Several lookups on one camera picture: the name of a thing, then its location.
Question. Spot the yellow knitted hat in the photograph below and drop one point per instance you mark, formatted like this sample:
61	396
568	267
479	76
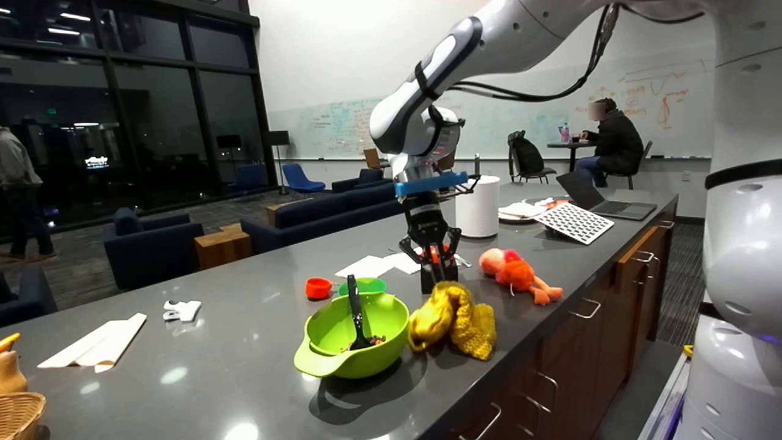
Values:
449	313

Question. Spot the seated person black jacket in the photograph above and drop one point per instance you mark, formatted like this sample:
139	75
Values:
615	140

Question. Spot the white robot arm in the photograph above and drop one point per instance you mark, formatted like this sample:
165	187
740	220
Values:
733	387

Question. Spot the open laptop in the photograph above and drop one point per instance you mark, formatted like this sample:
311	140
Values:
584	195

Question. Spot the small red cup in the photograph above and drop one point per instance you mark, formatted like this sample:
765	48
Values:
317	289

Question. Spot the green bowl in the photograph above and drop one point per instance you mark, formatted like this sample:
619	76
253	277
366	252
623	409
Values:
334	349

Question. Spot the black spoon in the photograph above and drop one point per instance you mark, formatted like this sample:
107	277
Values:
355	306

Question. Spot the small green cup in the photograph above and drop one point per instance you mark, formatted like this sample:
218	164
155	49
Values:
364	288

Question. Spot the wooden side table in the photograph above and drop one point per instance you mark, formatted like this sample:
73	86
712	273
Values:
231	244

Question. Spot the orange pink plush toy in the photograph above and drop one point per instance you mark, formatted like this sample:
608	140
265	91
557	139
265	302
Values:
510	271

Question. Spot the white paper napkins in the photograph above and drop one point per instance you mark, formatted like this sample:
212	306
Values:
101	349

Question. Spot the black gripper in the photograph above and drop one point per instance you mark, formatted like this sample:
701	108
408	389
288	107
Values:
431	240

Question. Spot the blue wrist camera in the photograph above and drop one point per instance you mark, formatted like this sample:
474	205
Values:
431	184

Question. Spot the blue armchair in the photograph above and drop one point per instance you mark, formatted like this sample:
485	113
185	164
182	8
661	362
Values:
145	252

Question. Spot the blue sofa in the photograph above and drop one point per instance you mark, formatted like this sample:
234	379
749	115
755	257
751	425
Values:
320	216

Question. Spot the standing person grey shirt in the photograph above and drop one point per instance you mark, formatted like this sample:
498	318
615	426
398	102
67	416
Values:
20	187

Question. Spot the wooden bowl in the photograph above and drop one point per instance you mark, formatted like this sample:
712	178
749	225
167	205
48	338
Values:
20	415

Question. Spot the white cylinder container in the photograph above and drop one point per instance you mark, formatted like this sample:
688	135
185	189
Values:
477	212

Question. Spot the white paper sheet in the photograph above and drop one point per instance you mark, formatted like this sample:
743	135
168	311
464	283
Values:
371	267

